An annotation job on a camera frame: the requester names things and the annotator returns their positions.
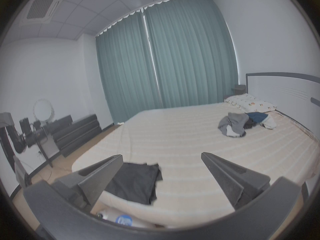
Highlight white printed pillow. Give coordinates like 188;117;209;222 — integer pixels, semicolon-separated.
224;93;277;113

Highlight white ceiling air conditioner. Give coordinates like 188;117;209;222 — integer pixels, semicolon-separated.
20;0;69;26

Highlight blue-green curtain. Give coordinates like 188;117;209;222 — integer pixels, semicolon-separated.
144;0;239;109
96;11;163;124

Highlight pile of clothes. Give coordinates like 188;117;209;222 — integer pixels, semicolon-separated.
217;112;277;138

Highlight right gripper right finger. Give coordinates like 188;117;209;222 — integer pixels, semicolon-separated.
201;152;271;211

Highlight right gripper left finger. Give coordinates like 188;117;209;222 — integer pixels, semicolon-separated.
52;154;123;207

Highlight round white mirror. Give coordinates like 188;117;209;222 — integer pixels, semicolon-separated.
33;99;54;123

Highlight black chest of drawers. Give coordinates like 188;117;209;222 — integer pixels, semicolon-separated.
51;114;102;157

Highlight grey bedside table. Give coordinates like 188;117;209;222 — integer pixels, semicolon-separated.
224;84;247;102

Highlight small grey table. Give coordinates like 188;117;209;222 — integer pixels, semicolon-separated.
31;124;60;169

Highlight black T-shirt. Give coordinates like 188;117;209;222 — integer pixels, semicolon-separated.
104;162;163;205

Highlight bed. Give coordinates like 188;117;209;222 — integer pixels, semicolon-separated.
71;72;320;229

